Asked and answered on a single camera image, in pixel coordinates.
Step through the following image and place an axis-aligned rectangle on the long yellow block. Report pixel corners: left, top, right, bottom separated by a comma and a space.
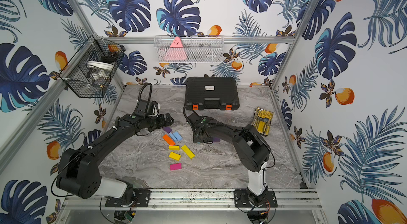
181, 145, 195, 159

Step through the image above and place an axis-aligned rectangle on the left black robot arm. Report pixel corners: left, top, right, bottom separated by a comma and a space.
56, 113, 174, 205

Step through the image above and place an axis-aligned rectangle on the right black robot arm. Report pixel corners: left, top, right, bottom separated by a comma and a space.
186, 113, 271, 197

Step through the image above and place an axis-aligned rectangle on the light blue block left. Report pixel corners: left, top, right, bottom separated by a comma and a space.
169, 133, 178, 142

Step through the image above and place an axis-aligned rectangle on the light blue block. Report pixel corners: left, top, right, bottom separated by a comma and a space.
173, 131, 182, 141
169, 133, 178, 142

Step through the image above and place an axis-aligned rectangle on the light blue block right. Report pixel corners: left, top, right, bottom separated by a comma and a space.
173, 131, 182, 141

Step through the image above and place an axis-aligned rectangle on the orange block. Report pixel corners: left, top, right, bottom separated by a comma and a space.
162, 135, 176, 146

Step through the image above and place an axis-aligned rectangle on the small yellow block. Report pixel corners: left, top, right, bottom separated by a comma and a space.
168, 145, 180, 151

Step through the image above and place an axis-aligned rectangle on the yellow block lower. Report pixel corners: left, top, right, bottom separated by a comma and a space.
169, 152, 181, 161

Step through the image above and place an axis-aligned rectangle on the black plastic tool case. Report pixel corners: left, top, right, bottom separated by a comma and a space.
184, 77, 240, 111

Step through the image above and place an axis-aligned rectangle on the magenta block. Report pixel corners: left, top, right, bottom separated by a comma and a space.
170, 163, 182, 171

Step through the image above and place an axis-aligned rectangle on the yellow screwdriver bit set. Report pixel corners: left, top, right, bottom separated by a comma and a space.
252, 107, 273, 136

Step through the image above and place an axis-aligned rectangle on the white coil in basket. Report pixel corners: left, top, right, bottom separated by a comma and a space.
87, 61, 114, 71

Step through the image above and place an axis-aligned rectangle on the pink triangle object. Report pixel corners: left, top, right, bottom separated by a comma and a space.
164, 36, 188, 61

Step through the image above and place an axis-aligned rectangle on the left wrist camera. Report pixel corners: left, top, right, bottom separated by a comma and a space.
132, 100, 159, 118

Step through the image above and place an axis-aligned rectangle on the aluminium front rail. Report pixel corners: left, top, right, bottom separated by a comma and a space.
62, 189, 322, 210

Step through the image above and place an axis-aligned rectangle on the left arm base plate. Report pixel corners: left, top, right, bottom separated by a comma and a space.
105, 189, 151, 208

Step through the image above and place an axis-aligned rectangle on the clear mesh wall shelf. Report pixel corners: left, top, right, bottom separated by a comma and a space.
154, 35, 224, 64

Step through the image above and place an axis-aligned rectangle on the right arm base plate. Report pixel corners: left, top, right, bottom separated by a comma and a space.
233, 188, 278, 208

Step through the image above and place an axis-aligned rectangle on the black wire basket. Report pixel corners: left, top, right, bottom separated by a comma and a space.
58, 35, 126, 99

